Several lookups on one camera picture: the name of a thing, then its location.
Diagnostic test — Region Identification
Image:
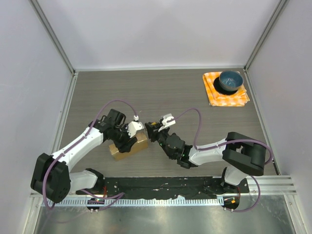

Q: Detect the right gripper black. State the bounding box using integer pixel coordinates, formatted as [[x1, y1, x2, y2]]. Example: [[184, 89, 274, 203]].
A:
[[145, 122, 174, 159]]

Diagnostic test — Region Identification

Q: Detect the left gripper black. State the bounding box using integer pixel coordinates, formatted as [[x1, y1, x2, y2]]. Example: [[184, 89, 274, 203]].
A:
[[112, 124, 137, 153]]

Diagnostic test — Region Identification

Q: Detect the brown cardboard express box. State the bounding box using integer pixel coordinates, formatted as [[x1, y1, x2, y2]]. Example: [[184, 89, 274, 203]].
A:
[[109, 132, 148, 161]]

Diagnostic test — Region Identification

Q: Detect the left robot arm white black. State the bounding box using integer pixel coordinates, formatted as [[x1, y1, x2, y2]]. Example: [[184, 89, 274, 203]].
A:
[[30, 109, 144, 203]]

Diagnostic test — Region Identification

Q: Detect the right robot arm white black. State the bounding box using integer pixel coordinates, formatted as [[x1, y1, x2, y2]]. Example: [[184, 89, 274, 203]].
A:
[[145, 122, 267, 195]]

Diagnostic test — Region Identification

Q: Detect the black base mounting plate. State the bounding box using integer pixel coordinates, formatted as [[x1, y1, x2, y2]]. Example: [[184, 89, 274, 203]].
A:
[[75, 175, 250, 195]]

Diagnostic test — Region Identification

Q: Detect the blue ceramic bowl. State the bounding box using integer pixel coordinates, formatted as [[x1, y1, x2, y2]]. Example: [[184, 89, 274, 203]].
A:
[[219, 70, 244, 92]]

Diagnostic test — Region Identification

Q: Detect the orange checkered cloth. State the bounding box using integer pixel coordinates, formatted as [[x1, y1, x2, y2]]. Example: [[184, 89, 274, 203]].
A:
[[202, 71, 250, 107]]

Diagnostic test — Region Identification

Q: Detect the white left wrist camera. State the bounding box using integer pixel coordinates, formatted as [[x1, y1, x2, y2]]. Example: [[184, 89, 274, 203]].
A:
[[127, 115, 144, 138]]

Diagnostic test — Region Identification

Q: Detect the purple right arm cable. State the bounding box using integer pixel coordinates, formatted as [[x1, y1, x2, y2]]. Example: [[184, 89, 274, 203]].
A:
[[168, 108, 273, 213]]

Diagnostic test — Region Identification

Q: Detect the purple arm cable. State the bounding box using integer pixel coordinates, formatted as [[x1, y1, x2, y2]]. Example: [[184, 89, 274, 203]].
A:
[[41, 99, 141, 211], [168, 108, 273, 213]]

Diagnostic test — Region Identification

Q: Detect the white slotted cable duct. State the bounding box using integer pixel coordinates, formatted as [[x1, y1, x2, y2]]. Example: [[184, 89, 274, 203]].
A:
[[55, 196, 224, 207]]

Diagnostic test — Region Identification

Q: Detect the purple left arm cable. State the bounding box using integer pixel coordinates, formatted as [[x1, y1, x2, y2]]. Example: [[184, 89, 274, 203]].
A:
[[41, 99, 141, 211]]

